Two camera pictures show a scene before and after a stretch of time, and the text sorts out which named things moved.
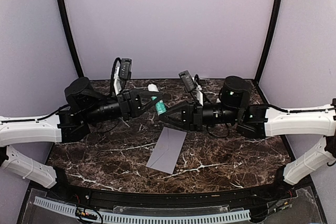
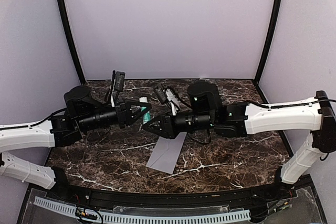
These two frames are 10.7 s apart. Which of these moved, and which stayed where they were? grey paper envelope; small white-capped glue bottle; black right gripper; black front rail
Moved: small white-capped glue bottle; black right gripper
Stayed: black front rail; grey paper envelope
